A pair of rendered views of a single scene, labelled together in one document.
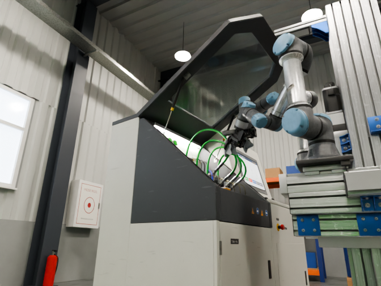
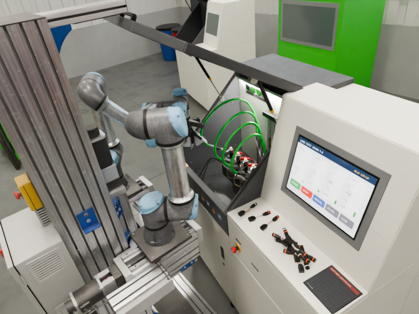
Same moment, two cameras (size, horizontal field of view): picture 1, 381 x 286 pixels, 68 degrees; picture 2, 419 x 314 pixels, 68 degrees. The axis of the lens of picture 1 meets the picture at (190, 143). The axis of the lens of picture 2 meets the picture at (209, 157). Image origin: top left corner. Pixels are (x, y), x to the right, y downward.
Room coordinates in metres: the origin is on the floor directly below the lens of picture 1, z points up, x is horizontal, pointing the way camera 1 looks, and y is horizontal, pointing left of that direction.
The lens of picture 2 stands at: (2.43, -1.65, 2.15)
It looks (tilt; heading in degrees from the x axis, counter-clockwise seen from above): 33 degrees down; 118
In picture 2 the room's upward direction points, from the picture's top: 7 degrees counter-clockwise
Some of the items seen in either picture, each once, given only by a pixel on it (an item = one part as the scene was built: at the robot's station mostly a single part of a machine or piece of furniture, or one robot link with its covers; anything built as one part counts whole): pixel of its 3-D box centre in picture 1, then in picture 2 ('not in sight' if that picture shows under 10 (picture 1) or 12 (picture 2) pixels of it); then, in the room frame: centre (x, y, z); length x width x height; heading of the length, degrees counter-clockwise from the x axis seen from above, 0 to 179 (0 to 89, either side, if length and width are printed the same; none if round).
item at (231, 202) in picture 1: (245, 210); (201, 192); (1.63, -0.32, 0.87); 0.62 x 0.04 x 0.16; 143
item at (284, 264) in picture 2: (273, 207); (286, 248); (2.24, -0.66, 0.96); 0.70 x 0.22 x 0.03; 143
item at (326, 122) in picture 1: (318, 129); (109, 164); (1.23, -0.61, 1.20); 0.13 x 0.12 x 0.14; 123
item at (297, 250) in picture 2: not in sight; (292, 247); (2.27, -0.68, 1.01); 0.23 x 0.11 x 0.06; 143
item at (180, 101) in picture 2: (259, 108); (175, 107); (1.62, -0.44, 1.52); 0.11 x 0.11 x 0.08; 24
